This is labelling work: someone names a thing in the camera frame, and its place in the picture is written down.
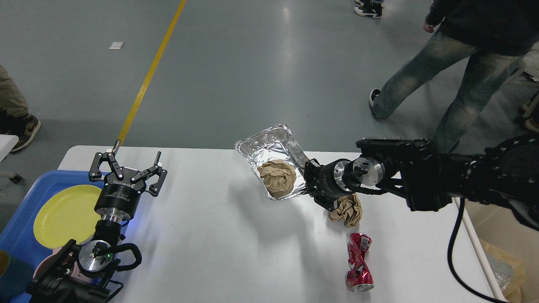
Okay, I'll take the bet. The person in black sneakers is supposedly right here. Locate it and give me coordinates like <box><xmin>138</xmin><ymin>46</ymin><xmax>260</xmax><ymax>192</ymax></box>
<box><xmin>354</xmin><ymin>0</ymin><xmax>384</xmax><ymax>19</ymax></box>

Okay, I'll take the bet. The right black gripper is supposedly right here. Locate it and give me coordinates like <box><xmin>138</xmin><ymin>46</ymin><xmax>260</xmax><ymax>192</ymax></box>
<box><xmin>304</xmin><ymin>158</ymin><xmax>352</xmax><ymax>212</ymax></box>

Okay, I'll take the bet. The person in grey trousers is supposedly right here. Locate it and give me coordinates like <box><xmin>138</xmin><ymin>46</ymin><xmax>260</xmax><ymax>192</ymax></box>
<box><xmin>368</xmin><ymin>0</ymin><xmax>539</xmax><ymax>154</ymax></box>

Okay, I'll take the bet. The pink mug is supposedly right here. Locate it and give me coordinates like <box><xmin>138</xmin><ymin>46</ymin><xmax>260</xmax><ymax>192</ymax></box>
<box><xmin>33</xmin><ymin>246</ymin><xmax>62</xmax><ymax>278</ymax></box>

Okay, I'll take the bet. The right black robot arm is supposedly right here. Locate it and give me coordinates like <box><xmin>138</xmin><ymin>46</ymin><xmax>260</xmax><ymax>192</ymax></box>
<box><xmin>303</xmin><ymin>134</ymin><xmax>539</xmax><ymax>303</ymax></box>

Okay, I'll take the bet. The blue plastic tray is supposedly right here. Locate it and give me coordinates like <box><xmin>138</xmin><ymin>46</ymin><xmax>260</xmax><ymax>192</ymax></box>
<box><xmin>0</xmin><ymin>170</ymin><xmax>104</xmax><ymax>268</ymax></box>

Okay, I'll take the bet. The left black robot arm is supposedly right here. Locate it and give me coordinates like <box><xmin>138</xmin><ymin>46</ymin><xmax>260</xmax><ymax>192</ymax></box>
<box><xmin>26</xmin><ymin>140</ymin><xmax>168</xmax><ymax>303</ymax></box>

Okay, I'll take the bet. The crumpled brown paper ball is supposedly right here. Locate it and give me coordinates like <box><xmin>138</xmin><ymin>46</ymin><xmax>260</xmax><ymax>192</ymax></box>
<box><xmin>257</xmin><ymin>159</ymin><xmax>296</xmax><ymax>198</ymax></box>

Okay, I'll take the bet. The brown paper bag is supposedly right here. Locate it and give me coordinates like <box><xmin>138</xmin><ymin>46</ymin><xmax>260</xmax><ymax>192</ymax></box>
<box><xmin>479</xmin><ymin>239</ymin><xmax>528</xmax><ymax>303</ymax></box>

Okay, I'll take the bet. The person in khaki trousers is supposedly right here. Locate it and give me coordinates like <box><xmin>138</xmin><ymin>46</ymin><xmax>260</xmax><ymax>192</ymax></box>
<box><xmin>0</xmin><ymin>66</ymin><xmax>42</xmax><ymax>153</ymax></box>

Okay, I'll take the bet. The dark teal mug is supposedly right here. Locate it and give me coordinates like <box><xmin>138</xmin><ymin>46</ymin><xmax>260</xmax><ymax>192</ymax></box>
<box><xmin>0</xmin><ymin>250</ymin><xmax>35</xmax><ymax>303</ymax></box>

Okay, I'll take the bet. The beige plastic bin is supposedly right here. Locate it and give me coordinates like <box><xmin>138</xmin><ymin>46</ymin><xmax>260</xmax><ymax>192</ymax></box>
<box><xmin>453</xmin><ymin>201</ymin><xmax>539</xmax><ymax>303</ymax></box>

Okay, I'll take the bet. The aluminium foil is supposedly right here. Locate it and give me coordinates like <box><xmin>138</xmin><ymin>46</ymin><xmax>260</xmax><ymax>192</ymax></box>
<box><xmin>489</xmin><ymin>259</ymin><xmax>515</xmax><ymax>291</ymax></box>

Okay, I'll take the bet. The yellow plate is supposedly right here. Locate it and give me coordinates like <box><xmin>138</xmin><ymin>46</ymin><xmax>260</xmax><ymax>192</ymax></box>
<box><xmin>33</xmin><ymin>184</ymin><xmax>101</xmax><ymax>249</ymax></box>

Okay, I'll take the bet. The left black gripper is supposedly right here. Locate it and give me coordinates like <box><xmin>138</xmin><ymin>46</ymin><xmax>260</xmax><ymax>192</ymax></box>
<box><xmin>88</xmin><ymin>140</ymin><xmax>168</xmax><ymax>221</ymax></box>

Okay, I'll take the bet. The white side table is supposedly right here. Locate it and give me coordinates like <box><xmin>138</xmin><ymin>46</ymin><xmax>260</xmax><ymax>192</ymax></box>
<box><xmin>0</xmin><ymin>134</ymin><xmax>22</xmax><ymax>184</ymax></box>

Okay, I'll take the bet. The brown paper wad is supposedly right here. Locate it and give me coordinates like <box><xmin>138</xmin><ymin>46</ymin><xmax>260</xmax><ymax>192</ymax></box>
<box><xmin>328</xmin><ymin>193</ymin><xmax>363</xmax><ymax>228</ymax></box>

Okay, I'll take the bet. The crushed red can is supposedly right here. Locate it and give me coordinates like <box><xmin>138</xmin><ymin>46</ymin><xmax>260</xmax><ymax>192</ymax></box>
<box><xmin>345</xmin><ymin>233</ymin><xmax>374</xmax><ymax>292</ymax></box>

